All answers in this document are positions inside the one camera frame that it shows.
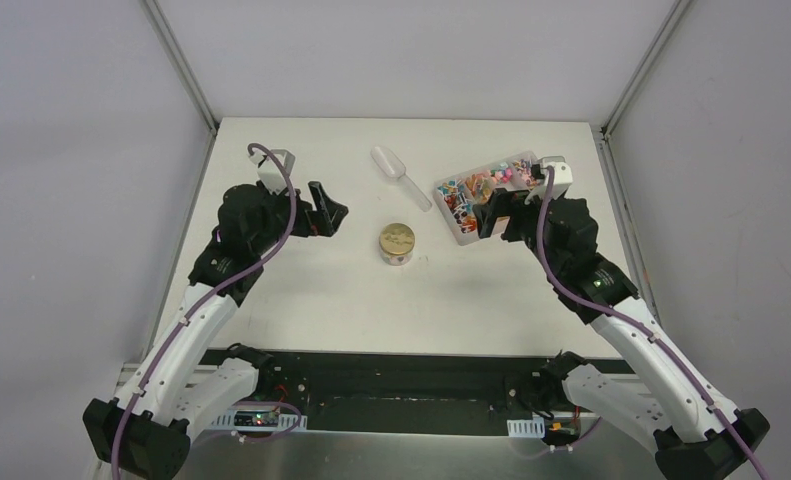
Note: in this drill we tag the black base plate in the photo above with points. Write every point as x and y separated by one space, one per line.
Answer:
412 394

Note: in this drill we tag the clear plastic scoop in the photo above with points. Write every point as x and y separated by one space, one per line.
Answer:
395 170

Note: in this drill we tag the clear plastic jar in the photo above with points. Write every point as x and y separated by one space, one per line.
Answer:
396 257

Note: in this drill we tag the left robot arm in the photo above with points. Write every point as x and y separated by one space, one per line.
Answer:
148 427

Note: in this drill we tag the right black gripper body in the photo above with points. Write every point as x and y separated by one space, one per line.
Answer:
523 221

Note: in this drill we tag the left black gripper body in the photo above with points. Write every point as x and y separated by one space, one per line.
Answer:
309 214

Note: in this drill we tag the compartmented candy tray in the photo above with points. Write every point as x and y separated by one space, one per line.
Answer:
457 195

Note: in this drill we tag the wooden jar lid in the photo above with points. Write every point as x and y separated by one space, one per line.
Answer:
397 236

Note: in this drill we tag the slotted cable duct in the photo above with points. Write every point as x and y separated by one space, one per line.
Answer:
267 420
526 428

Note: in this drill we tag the left slotted cable duct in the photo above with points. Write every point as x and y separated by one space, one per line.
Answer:
267 420

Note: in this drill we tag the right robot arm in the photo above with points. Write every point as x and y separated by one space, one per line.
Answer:
692 430

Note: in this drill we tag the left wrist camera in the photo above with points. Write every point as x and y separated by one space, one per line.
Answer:
268 173

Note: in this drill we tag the right slotted cable duct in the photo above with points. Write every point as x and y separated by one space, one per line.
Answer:
526 428

